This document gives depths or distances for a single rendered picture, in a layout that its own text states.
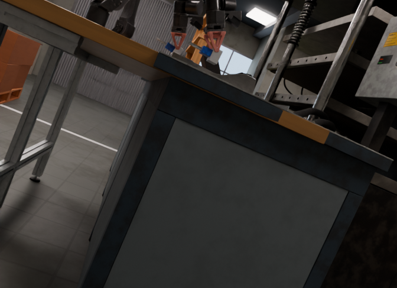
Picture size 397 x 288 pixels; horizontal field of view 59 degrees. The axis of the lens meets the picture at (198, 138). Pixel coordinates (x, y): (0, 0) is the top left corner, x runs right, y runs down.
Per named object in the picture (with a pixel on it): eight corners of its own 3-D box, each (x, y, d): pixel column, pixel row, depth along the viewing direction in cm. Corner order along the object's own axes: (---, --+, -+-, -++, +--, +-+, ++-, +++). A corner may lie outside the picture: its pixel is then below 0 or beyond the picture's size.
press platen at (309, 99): (324, 105, 177) (328, 96, 177) (253, 97, 284) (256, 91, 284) (434, 158, 194) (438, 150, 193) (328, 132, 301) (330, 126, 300)
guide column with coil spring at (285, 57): (234, 167, 247) (312, -7, 238) (233, 165, 253) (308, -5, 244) (241, 170, 249) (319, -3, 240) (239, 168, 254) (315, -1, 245)
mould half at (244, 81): (165, 72, 144) (178, 41, 143) (160, 74, 169) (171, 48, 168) (269, 119, 155) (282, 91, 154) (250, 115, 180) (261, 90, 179)
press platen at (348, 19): (371, 15, 174) (376, 5, 174) (282, 41, 281) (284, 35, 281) (474, 73, 190) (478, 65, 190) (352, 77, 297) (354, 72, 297)
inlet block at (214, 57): (186, 48, 131) (192, 34, 131) (184, 49, 136) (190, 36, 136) (217, 64, 134) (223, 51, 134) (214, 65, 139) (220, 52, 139)
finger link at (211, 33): (222, 52, 139) (221, 28, 137) (227, 51, 132) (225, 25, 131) (205, 53, 138) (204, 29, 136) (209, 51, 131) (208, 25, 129)
